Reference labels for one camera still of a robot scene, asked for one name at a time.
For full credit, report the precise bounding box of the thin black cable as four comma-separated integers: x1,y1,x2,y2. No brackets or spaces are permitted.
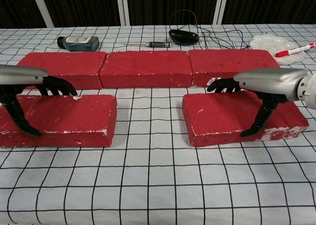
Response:
168,9,250,50

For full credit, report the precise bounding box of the red brick white curl mark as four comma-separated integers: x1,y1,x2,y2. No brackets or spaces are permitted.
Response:
188,49,281,88

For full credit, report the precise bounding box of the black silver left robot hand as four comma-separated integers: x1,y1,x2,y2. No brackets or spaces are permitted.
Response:
0,64,78,137

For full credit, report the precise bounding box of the red brick white scuffed corner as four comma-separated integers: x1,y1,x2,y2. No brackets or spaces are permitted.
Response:
182,90,310,146

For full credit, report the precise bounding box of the red foam brick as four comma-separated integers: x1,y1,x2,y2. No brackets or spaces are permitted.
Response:
16,51,107,90
0,94,118,148
98,50,194,89

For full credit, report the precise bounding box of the dark ink bottle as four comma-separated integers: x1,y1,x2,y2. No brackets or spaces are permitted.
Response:
57,36,101,50

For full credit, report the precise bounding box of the white plastic paint palette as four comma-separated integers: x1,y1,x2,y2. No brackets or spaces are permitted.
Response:
248,34,305,65

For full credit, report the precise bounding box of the black oval dish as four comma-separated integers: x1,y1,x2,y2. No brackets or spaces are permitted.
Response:
168,29,200,45

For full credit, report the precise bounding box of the black handled screwdriver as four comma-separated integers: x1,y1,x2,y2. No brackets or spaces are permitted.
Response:
123,42,173,48

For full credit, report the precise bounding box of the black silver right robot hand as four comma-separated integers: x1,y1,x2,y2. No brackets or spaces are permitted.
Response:
206,68,308,138

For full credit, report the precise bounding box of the red white marker pen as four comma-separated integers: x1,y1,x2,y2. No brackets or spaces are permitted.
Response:
275,43,316,58

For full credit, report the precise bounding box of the white black grid tablecloth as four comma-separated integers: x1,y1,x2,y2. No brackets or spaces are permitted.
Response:
0,24,316,225

